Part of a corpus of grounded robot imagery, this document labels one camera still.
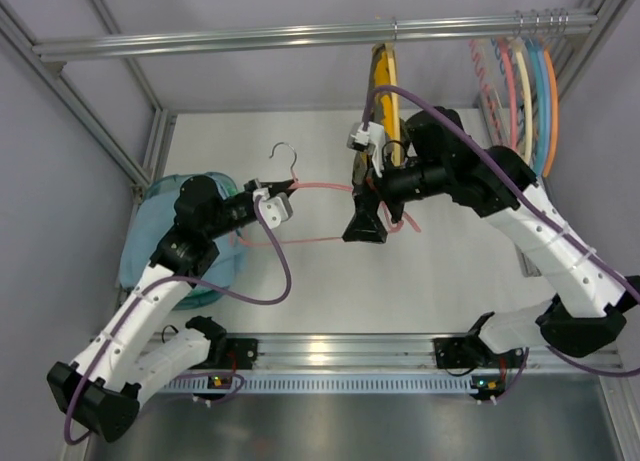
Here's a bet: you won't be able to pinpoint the pink clothes hanger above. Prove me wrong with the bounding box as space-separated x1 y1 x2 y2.
229 142 422 248

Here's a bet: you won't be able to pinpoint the light blue trousers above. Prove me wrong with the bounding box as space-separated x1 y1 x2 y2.
117 175 247 289

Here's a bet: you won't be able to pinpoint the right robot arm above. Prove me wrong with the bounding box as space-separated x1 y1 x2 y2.
342 107 639 360

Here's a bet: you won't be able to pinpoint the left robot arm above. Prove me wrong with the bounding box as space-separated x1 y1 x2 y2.
46 175 296 446

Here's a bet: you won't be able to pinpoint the camouflage yellow trousers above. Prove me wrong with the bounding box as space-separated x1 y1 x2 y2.
351 43 406 188

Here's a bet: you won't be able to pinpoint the coloured spiral hanger rack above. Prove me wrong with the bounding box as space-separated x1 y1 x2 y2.
469 39 510 146

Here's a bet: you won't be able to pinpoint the orange empty hanger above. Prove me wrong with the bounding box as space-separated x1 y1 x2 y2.
543 49 559 177

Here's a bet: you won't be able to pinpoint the pink empty hanger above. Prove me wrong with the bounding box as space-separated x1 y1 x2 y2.
498 40 518 151

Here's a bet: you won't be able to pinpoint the cream empty hanger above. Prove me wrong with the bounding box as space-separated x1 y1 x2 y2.
511 38 533 165

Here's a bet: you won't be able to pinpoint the teal empty hanger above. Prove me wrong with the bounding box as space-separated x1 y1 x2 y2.
525 38 545 177

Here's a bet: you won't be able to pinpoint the teal plastic basket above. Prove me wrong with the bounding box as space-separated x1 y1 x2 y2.
142 171 246 310

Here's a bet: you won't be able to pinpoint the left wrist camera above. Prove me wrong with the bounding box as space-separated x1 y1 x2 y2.
255 194 293 229

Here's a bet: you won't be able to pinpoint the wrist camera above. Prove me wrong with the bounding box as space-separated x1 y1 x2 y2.
346 122 387 178
255 194 293 229

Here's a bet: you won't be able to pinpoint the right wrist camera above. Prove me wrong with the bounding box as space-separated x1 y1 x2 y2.
346 122 387 178

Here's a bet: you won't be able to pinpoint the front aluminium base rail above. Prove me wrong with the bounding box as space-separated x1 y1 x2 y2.
144 332 623 372

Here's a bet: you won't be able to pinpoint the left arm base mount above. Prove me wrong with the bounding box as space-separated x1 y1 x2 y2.
218 337 259 371

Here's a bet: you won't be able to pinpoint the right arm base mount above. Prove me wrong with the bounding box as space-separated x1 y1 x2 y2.
432 336 479 372

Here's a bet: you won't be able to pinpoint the slotted cable duct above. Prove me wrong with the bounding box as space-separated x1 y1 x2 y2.
161 373 500 395

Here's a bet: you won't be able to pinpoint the metal hanging rail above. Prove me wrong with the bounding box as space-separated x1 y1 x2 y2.
32 9 598 62

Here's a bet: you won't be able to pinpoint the aluminium frame left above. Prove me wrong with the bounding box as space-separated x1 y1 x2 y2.
0 0 176 192

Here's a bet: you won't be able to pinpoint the aluminium frame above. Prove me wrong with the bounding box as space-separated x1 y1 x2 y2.
0 0 176 192
472 0 640 282

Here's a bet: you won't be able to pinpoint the aluminium frame right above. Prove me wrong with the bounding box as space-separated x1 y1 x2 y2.
472 0 640 282

